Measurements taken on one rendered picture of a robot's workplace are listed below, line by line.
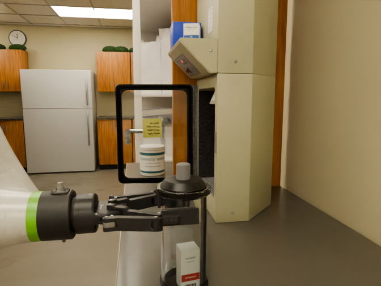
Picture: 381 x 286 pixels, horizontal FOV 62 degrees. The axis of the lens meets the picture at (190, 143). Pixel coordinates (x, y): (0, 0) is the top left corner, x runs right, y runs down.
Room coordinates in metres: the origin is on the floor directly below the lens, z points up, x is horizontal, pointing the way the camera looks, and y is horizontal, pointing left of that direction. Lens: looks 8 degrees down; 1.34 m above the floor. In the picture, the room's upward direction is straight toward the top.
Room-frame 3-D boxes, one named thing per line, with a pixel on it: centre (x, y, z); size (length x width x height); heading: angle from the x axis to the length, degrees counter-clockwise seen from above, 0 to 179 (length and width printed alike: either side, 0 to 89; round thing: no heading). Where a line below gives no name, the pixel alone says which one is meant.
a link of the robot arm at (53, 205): (0.57, 0.24, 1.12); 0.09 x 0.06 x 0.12; 9
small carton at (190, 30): (1.07, -0.01, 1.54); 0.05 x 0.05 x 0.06; 84
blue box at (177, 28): (1.21, 0.02, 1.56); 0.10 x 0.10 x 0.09; 10
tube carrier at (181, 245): (0.61, 0.01, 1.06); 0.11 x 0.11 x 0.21
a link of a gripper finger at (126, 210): (0.56, 0.10, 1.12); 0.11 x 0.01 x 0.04; 72
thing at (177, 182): (0.61, 0.01, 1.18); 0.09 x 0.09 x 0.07
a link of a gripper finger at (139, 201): (0.63, 0.12, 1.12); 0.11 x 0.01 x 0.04; 127
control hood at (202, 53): (1.12, 0.00, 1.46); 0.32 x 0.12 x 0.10; 10
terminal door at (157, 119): (1.27, 0.14, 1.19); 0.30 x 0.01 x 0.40; 93
